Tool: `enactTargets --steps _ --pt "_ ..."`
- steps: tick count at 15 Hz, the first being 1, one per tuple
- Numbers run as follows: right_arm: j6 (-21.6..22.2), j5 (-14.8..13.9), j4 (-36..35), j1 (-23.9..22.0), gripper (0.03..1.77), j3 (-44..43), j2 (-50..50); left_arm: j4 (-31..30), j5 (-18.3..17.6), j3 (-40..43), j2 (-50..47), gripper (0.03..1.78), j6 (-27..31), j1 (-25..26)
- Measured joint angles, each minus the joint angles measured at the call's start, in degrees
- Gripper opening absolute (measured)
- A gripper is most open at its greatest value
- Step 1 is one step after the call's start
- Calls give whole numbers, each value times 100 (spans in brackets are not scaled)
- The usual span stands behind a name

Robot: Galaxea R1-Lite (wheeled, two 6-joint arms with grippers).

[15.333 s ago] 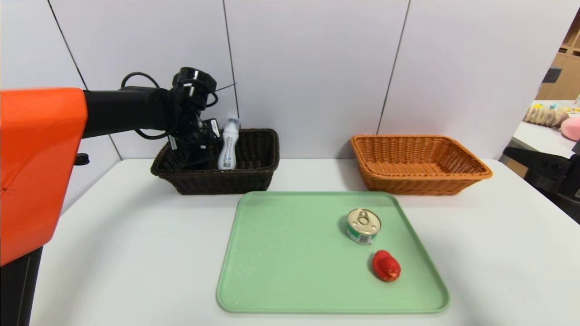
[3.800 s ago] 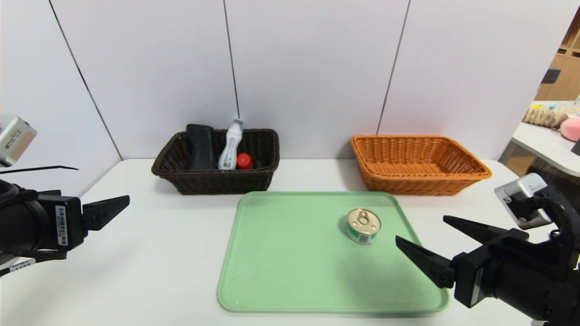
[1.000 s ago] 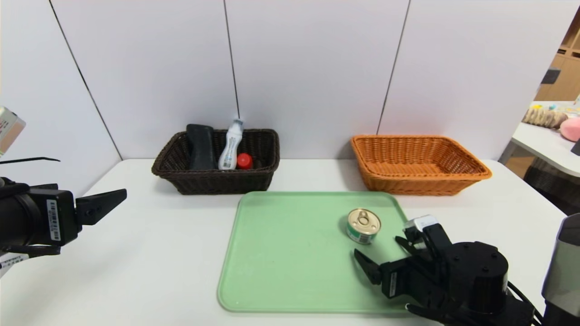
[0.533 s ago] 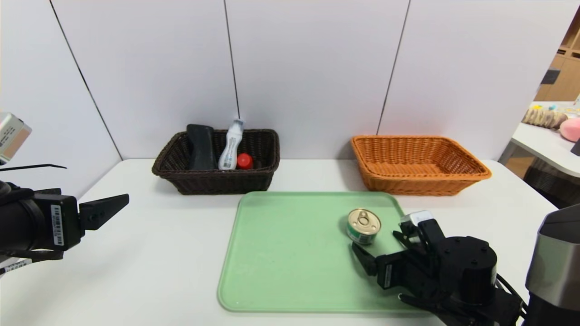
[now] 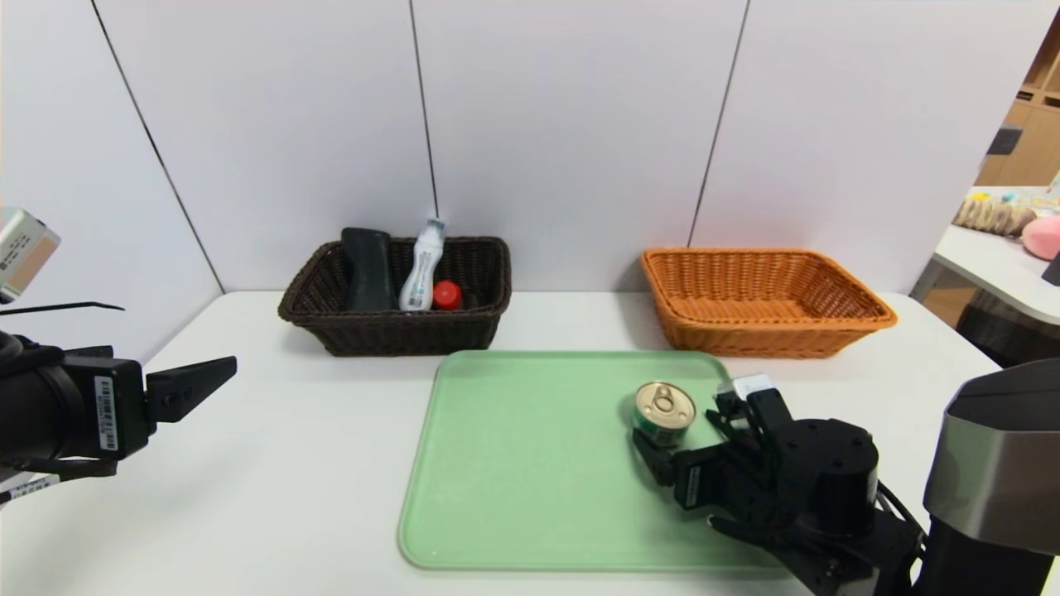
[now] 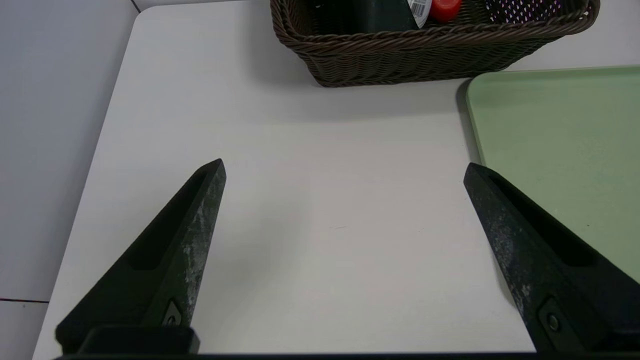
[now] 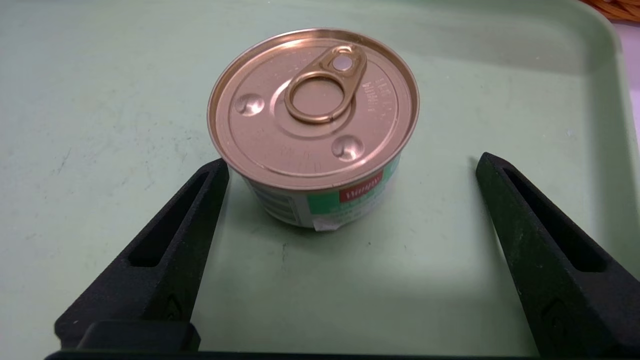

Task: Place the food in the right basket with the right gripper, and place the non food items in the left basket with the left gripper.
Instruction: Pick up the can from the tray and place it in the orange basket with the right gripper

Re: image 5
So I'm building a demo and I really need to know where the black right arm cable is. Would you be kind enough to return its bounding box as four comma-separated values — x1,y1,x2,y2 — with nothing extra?
874,480,928,539

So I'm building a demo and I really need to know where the black soft case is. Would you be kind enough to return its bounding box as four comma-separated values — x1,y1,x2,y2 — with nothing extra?
340,227,397,312

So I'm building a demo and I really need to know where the beige striped plush toy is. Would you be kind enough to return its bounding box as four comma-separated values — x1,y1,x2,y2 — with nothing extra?
952,199,1038,238

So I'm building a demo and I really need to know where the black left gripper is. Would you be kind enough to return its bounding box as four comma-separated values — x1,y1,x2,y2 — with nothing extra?
0,355,238,466

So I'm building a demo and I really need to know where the wooden shelf unit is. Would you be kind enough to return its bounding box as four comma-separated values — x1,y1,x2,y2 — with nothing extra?
977,17,1060,187

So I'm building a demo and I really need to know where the small tin can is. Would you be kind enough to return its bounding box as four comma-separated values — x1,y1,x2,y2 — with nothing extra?
633,381,697,448

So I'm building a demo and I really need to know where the pink plush toy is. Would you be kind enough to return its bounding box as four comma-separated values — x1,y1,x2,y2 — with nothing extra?
1021,215,1060,261

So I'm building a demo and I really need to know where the black zip tie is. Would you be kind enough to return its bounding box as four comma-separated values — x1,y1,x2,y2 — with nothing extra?
0,301,125,317

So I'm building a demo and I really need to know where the light green plastic tray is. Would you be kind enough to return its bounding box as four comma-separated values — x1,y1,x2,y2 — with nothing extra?
397,349,796,572

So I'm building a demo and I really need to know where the orange wicker basket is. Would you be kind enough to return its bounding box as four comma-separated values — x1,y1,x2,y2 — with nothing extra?
639,247,899,358

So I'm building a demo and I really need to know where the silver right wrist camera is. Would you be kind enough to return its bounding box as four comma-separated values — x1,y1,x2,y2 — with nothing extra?
715,374,794,444

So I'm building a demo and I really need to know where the white plastic bottle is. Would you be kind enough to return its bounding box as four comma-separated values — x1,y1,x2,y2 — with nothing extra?
399,217,446,312

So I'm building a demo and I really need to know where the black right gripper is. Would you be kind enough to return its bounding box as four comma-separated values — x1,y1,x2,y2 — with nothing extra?
631,409,776,512

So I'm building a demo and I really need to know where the dark brown wicker basket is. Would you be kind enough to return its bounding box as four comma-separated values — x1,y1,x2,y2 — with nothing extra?
277,236,512,358

